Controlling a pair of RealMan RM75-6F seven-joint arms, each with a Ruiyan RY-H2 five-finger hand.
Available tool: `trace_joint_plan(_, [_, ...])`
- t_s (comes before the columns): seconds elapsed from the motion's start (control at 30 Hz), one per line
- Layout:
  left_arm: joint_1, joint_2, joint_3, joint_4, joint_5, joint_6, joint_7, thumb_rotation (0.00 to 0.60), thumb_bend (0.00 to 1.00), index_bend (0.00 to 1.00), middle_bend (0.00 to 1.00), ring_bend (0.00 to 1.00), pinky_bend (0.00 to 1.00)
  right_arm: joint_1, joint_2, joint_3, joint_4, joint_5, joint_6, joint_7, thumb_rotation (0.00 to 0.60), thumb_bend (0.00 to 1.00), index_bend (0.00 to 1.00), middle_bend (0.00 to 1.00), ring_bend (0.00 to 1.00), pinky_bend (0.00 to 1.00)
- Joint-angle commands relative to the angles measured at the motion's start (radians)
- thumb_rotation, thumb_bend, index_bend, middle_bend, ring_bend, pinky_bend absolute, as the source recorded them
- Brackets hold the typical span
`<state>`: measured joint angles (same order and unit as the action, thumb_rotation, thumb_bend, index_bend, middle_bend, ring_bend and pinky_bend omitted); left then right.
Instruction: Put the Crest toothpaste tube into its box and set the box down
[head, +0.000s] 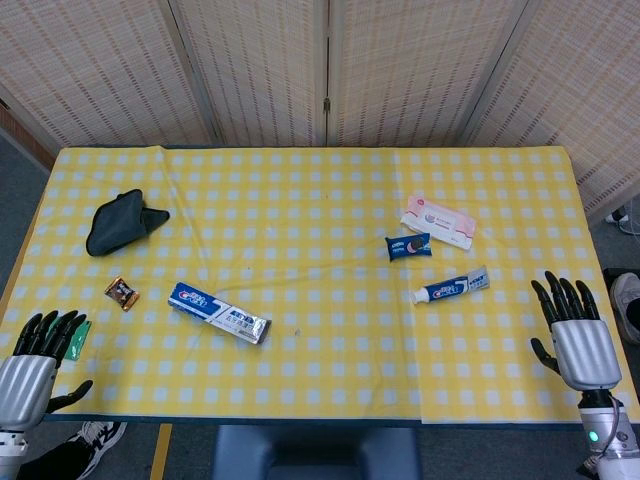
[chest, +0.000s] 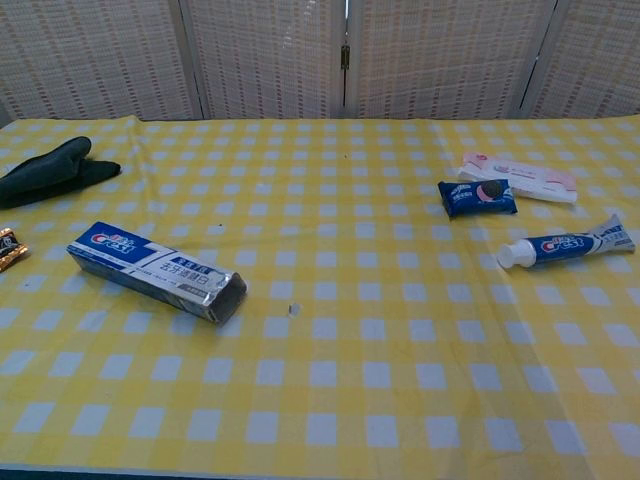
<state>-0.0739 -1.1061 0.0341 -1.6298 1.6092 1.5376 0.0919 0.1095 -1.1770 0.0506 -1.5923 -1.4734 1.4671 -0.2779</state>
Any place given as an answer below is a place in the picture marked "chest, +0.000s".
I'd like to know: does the blue Crest toothpaste box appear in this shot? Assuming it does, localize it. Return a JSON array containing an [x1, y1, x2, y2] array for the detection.
[[67, 221, 249, 324]]

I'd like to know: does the blue white Crest toothpaste tube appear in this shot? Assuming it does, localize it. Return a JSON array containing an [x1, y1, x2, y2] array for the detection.
[[496, 213, 635, 270]]

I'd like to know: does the yellow white checked tablecloth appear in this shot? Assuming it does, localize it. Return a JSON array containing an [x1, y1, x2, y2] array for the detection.
[[0, 115, 640, 480]]

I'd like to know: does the blue Oreo cookie packet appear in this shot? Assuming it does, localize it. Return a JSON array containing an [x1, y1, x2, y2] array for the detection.
[[437, 178, 518, 221]]

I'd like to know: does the woven bamboo screen panel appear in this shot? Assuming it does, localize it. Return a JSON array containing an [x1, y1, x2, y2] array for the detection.
[[343, 0, 569, 120], [517, 0, 640, 119], [0, 0, 206, 121], [178, 0, 351, 120]]

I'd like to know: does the pink white wet wipes pack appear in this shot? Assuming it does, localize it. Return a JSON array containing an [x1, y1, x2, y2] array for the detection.
[[458, 152, 579, 204]]

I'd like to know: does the dark green folded cloth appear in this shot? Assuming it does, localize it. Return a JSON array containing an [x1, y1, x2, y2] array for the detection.
[[0, 135, 123, 210]]

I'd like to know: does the brown orange snack packet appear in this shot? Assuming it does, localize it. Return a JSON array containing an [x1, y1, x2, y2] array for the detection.
[[0, 227, 31, 274]]

